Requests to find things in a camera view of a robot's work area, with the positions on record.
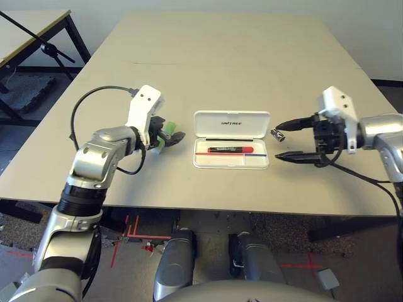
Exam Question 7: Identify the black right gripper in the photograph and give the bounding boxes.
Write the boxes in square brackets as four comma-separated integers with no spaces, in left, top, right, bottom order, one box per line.
[274,111,349,167]

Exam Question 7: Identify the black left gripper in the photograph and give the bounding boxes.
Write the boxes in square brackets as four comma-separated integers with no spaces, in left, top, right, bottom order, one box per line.
[145,115,187,149]

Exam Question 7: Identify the green white correction tape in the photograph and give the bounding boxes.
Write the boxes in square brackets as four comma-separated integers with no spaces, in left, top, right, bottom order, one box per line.
[150,120,179,155]

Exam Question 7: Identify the red black whiteboard marker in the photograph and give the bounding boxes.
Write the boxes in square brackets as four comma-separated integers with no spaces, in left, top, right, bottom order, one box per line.
[207,145,255,155]

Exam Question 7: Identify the white plastic pencil case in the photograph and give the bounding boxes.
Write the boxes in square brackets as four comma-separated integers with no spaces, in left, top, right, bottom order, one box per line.
[192,109,273,171]

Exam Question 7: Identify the grey right robot leg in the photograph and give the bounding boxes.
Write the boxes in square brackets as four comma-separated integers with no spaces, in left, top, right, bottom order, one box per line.
[227,230,288,284]

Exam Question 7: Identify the grey robot leg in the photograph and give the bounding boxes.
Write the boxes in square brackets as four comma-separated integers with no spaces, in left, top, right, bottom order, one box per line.
[153,229,198,298]
[227,230,288,284]

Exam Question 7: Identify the grey left robot leg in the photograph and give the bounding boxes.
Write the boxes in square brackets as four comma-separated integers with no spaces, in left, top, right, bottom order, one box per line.
[153,229,198,298]

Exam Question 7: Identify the grey foot pedal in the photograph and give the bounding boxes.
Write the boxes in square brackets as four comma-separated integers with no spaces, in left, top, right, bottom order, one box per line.
[315,267,341,291]

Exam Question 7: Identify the black tripod stand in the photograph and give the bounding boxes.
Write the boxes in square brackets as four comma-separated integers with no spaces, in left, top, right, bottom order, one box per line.
[0,10,77,83]

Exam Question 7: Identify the dark grey foam mat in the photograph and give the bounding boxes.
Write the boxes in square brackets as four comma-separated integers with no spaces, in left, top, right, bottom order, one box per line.
[0,73,58,115]

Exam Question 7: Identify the grey robot torso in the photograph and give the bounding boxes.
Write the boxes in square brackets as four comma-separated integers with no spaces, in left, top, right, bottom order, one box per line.
[159,281,341,302]

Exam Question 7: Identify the black table foot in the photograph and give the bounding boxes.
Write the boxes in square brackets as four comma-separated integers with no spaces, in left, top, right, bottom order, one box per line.
[0,199,43,225]

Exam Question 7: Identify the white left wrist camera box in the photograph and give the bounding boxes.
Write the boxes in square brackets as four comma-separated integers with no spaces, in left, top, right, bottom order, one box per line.
[125,84,166,149]

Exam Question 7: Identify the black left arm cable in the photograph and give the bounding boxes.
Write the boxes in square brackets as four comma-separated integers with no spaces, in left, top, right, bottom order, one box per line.
[69,85,147,176]

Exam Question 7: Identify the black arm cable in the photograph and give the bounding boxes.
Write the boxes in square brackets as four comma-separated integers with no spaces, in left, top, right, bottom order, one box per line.
[69,85,147,176]
[326,147,403,218]

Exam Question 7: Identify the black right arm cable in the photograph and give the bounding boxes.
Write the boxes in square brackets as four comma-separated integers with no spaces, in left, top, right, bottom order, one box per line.
[326,147,403,218]

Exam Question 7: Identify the beige side table black frame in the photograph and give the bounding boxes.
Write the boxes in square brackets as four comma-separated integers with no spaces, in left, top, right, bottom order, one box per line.
[0,9,93,95]

